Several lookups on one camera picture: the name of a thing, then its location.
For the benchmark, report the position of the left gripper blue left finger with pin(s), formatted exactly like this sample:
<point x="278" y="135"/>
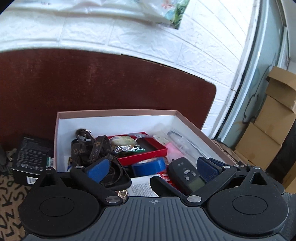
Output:
<point x="99" y="169"/>

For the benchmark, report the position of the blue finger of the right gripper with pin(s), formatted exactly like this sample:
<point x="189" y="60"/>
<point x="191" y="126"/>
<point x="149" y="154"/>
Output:
<point x="163" y="189"/>
<point x="216" y="165"/>

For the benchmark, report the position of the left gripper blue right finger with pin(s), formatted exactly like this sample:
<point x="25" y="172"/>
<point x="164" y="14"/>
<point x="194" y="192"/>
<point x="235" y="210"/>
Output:
<point x="203" y="167"/>

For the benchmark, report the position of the blue tape roll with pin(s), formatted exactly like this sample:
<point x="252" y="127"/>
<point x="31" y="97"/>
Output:
<point x="149" y="167"/>

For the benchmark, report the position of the black digital scale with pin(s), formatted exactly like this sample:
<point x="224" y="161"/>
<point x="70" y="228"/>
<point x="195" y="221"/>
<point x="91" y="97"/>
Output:
<point x="185" y="176"/>

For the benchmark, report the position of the large clear plastic case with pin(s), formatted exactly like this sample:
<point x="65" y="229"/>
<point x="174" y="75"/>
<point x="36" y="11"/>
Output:
<point x="191" y="149"/>

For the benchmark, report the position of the packaged round cookies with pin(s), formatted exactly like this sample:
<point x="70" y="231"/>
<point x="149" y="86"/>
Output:
<point x="125" y="144"/>

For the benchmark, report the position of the white pink cloth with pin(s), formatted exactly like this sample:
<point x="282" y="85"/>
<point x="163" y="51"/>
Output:
<point x="173" y="153"/>

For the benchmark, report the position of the red open gift box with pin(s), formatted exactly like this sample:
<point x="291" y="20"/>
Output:
<point x="152" y="147"/>

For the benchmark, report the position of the brown cardboard storage box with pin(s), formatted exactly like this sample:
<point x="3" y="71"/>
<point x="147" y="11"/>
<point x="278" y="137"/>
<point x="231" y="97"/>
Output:
<point x="119" y="122"/>

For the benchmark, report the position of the black product box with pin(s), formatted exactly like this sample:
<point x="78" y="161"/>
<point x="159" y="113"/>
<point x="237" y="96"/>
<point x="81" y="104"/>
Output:
<point x="33" y="156"/>

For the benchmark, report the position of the stacked cardboard boxes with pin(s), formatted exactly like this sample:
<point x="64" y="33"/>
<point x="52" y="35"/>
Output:
<point x="269" y="141"/>

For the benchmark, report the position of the patterned brown black tablecloth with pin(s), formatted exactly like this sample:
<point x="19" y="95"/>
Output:
<point x="12" y="195"/>

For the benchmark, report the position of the dark brown wooden headboard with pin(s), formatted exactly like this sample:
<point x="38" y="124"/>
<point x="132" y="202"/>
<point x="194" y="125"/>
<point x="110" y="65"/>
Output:
<point x="38" y="83"/>

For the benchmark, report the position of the floral plastic bag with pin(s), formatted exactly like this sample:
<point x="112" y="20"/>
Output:
<point x="168" y="13"/>

